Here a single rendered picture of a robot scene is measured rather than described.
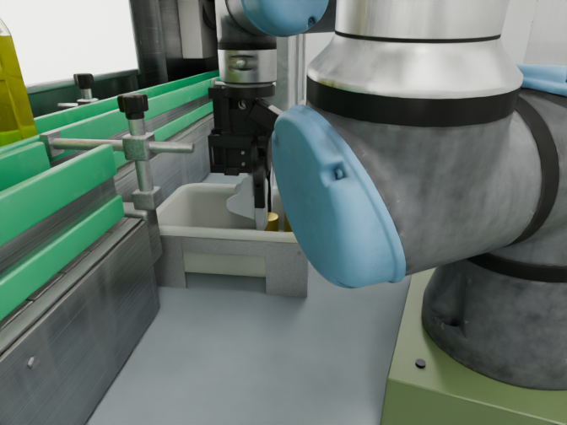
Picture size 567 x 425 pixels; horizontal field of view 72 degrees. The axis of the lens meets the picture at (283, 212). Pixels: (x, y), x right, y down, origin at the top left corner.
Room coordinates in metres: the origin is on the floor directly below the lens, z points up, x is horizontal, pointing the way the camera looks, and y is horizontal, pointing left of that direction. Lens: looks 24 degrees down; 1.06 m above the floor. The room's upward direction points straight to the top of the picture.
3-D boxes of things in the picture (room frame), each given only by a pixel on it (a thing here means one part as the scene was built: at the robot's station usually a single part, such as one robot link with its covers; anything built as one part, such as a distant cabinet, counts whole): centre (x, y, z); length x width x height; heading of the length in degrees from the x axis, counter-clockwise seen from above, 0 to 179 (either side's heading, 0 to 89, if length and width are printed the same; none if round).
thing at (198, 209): (0.52, 0.07, 0.80); 0.22 x 0.17 x 0.09; 83
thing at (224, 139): (0.54, 0.05, 0.95); 0.09 x 0.08 x 0.12; 84
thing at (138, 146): (0.42, 0.18, 0.95); 0.17 x 0.03 x 0.12; 83
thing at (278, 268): (0.52, 0.10, 0.79); 0.27 x 0.17 x 0.08; 83
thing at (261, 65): (0.54, 0.05, 1.03); 0.08 x 0.08 x 0.05
